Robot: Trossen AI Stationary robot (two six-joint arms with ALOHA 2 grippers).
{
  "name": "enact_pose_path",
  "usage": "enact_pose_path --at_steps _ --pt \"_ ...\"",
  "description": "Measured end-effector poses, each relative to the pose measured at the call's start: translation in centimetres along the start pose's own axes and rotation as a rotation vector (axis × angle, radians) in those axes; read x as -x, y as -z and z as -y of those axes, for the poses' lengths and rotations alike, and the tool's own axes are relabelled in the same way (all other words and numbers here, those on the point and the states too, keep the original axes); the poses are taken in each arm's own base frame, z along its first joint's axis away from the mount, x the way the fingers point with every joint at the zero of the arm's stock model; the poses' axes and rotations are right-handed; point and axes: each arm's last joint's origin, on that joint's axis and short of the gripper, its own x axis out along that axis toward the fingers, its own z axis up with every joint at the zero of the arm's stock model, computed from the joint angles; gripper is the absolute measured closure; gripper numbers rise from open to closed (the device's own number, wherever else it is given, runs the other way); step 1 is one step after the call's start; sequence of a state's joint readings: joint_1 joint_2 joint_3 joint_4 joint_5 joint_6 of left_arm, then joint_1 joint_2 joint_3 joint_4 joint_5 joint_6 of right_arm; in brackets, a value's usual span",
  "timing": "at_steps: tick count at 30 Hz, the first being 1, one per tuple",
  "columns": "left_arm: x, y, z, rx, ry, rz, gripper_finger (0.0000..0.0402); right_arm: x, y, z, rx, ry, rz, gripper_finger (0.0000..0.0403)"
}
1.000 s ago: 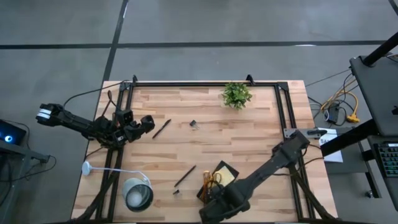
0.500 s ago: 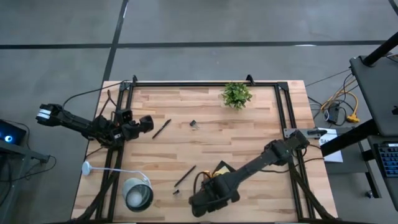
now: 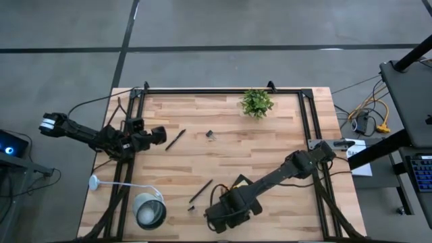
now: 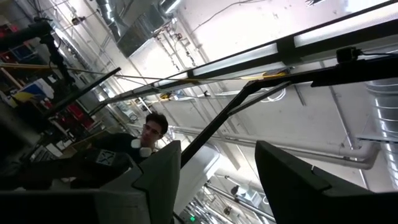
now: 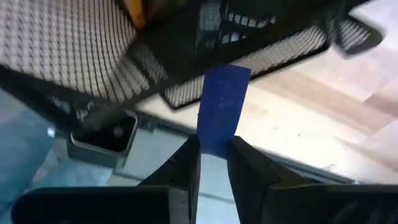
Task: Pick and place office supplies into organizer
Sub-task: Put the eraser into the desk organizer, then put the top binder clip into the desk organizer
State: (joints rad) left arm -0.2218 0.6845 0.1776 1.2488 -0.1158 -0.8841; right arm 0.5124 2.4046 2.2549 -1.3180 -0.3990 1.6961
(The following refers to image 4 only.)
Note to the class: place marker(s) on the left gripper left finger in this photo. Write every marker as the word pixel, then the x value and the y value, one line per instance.
pixel 155 193

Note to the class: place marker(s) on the white ceiling pipe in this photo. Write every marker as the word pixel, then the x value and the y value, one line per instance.
pixel 311 152

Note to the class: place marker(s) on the long ceiling light bar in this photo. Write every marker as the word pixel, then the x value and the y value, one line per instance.
pixel 236 59

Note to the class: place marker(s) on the large ribbed silver duct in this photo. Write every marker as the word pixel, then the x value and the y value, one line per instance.
pixel 385 124

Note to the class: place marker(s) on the silver ventilation duct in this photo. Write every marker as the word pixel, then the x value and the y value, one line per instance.
pixel 140 31

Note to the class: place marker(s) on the black slanted beam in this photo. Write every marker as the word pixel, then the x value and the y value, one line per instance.
pixel 84 91

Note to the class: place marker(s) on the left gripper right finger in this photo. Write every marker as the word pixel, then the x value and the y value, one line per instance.
pixel 295 193

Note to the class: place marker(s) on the person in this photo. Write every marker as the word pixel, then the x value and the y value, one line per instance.
pixel 152 129

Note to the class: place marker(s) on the black overhead camera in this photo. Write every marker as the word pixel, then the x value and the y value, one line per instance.
pixel 346 55

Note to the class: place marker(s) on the white headphones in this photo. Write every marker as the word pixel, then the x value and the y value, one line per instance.
pixel 144 152

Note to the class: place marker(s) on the black overhead camera stand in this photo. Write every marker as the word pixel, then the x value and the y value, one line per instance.
pixel 342 73

